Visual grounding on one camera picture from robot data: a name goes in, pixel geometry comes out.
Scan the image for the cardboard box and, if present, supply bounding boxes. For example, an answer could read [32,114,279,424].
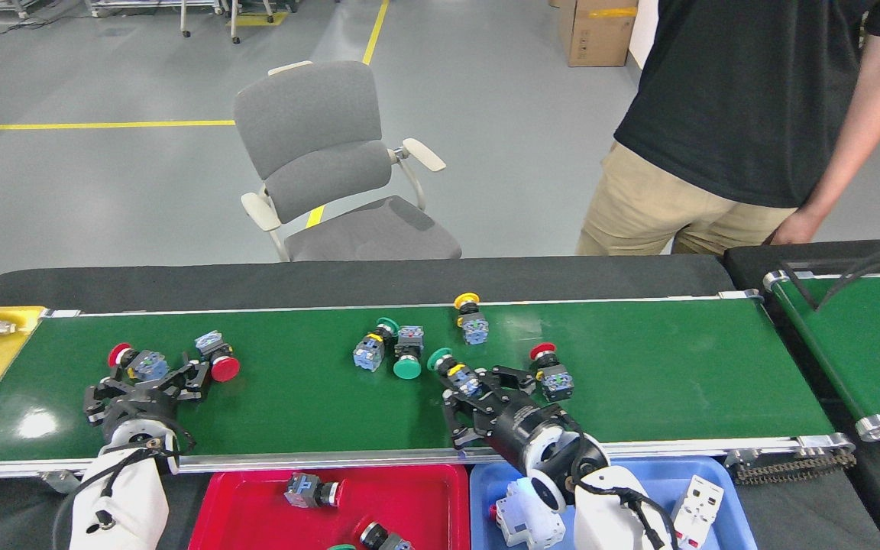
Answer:
[558,0,639,68]

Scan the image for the blue plastic tray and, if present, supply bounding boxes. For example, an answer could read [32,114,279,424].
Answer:
[471,456,759,550]

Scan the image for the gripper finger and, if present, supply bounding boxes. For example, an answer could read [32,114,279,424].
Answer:
[444,391,490,449]
[85,382,139,425]
[478,367,539,406]
[157,361,212,403]

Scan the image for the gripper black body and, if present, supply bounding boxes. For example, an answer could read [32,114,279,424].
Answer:
[478,399,567,471]
[106,396,177,429]

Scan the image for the metal shelf rack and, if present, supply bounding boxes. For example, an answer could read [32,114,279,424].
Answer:
[85,0,181,18]

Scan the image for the person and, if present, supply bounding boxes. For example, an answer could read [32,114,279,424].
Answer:
[576,0,880,257]

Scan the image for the person's left hand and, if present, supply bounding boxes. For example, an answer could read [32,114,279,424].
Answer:
[765,206,827,247]

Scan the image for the black drive chain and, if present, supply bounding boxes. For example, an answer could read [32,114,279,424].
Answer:
[726,449,859,487]

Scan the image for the grey office chair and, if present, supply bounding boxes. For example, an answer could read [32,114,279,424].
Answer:
[232,60,462,263]

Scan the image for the white wheeled stand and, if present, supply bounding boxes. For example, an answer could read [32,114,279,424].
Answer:
[178,0,299,44]

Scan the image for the long green conveyor belt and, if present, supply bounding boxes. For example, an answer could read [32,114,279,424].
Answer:
[0,289,857,490]

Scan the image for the yellow mushroom push button switch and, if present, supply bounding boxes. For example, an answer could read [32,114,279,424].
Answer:
[454,293,490,346]

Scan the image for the red plastic tray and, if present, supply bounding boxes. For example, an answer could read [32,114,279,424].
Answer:
[188,464,471,550]

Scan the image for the black triangular guide frame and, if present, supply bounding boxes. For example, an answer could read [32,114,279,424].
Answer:
[778,239,880,312]

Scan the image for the white circuit breaker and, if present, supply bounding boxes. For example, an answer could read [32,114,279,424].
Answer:
[490,477,567,549]
[671,474,725,550]

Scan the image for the red mushroom push button switch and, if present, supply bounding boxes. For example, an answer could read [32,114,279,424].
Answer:
[284,473,344,510]
[529,342,574,403]
[108,342,170,383]
[194,330,241,383]
[358,522,415,550]

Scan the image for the short green conveyor belt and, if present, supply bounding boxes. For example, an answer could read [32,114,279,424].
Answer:
[762,264,880,442]

